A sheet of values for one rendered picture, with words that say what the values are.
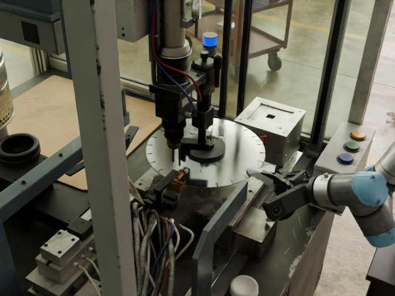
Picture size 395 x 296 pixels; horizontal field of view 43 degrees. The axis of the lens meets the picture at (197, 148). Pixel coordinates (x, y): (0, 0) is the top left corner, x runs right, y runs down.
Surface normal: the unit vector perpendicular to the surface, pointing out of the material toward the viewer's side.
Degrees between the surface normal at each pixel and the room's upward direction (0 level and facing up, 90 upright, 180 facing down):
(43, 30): 90
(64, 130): 0
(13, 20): 90
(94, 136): 90
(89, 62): 90
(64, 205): 0
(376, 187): 58
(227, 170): 0
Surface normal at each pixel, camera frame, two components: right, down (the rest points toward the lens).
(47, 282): 0.02, -0.82
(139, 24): 0.87, 0.30
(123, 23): -0.49, 0.50
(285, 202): 0.26, 0.09
